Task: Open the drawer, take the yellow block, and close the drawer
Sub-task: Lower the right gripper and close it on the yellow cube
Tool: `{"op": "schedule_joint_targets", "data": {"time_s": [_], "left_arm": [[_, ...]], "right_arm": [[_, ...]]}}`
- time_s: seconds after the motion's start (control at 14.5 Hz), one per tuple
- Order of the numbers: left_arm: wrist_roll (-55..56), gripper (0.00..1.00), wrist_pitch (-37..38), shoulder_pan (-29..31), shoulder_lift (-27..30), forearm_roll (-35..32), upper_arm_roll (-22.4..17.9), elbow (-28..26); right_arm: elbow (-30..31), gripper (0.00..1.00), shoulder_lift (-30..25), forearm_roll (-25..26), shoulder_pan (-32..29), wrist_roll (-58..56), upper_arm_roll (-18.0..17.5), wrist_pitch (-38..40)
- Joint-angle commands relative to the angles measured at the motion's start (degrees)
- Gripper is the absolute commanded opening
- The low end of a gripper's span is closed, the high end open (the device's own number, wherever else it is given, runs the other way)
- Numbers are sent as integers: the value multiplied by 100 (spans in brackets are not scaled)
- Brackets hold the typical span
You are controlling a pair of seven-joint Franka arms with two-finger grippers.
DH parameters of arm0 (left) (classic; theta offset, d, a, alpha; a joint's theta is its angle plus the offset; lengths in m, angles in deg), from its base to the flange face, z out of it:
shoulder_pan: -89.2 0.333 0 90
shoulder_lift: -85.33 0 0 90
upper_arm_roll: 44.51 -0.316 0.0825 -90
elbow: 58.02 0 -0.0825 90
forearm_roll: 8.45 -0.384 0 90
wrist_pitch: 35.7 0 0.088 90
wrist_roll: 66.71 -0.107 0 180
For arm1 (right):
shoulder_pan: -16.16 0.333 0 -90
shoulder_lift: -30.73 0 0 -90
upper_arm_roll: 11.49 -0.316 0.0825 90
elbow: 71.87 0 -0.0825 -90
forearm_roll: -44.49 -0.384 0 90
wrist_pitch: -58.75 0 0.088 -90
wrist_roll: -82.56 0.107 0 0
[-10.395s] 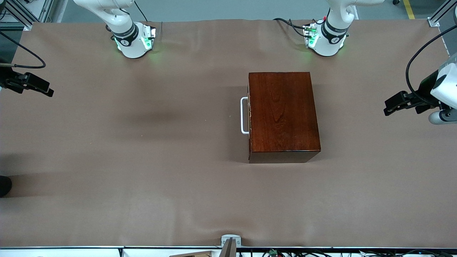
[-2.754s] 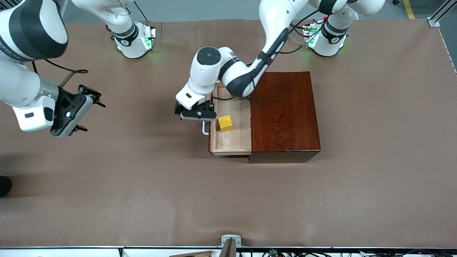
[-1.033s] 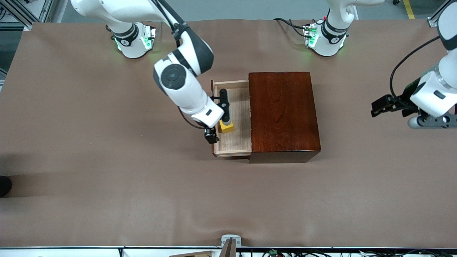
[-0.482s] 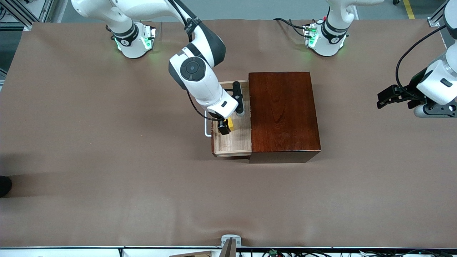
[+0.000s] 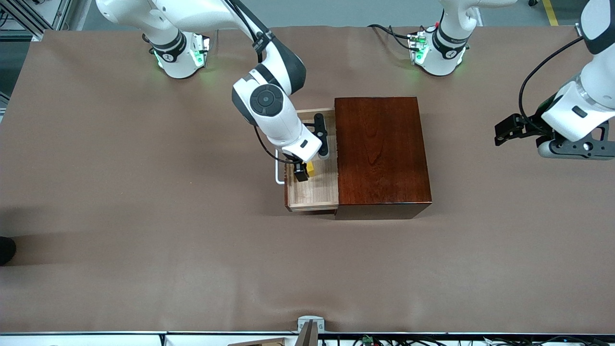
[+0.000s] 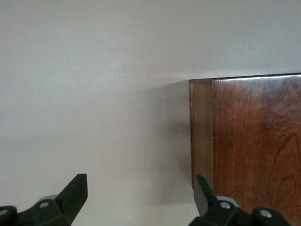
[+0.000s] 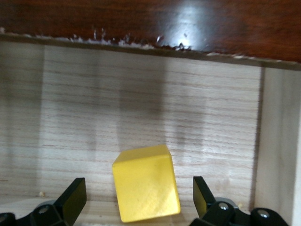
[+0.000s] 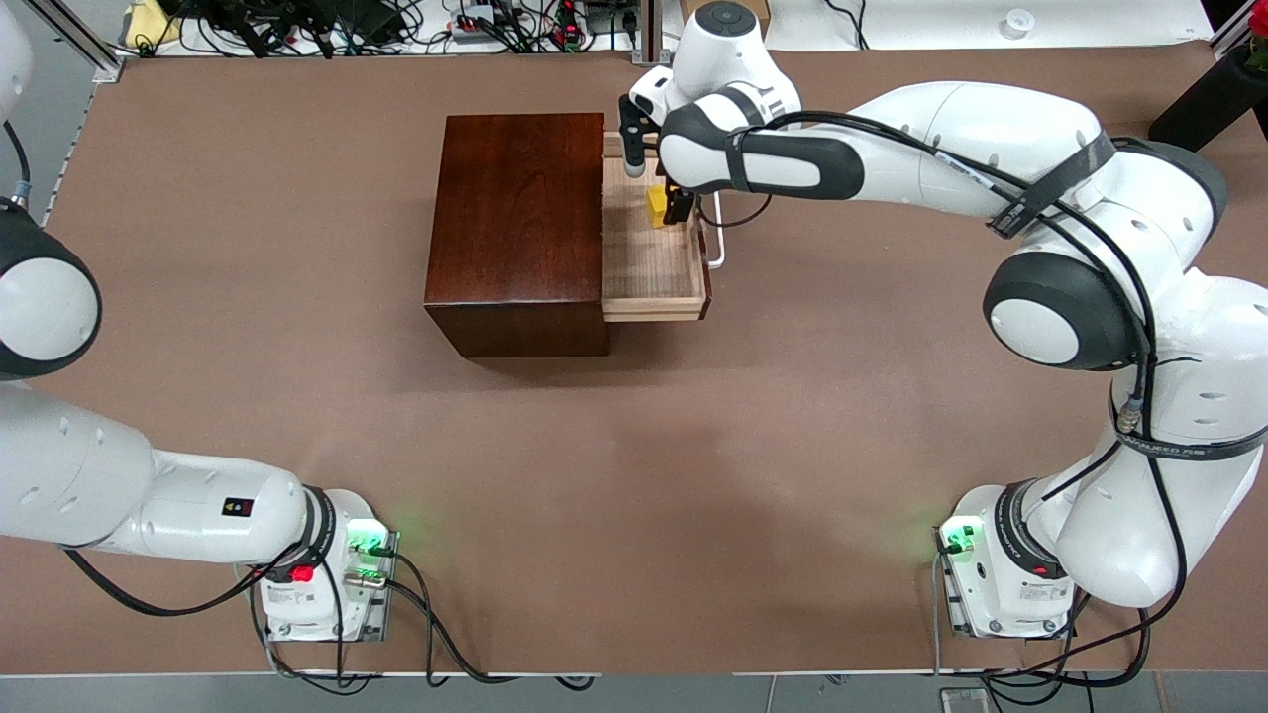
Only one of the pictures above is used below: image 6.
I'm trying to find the dark wooden drawer cabinet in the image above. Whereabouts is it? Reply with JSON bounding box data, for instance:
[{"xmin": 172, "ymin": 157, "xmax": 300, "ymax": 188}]
[{"xmin": 188, "ymin": 73, "xmax": 301, "ymax": 226}]

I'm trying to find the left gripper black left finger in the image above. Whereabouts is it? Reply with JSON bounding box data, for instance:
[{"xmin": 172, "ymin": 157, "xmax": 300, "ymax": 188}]
[{"xmin": 0, "ymin": 173, "xmax": 88, "ymax": 226}]

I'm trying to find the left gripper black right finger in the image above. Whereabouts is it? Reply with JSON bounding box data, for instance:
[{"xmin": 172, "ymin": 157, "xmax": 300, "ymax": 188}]
[{"xmin": 189, "ymin": 174, "xmax": 289, "ymax": 226}]

